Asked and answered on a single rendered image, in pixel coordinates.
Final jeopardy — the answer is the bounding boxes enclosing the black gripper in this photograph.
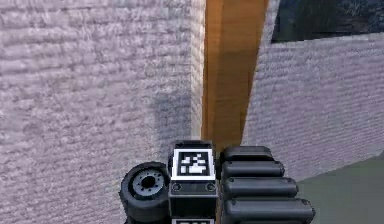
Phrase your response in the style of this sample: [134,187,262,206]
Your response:
[119,161,172,224]

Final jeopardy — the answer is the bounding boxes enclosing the dark window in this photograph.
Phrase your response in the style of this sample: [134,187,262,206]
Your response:
[270,0,384,44]

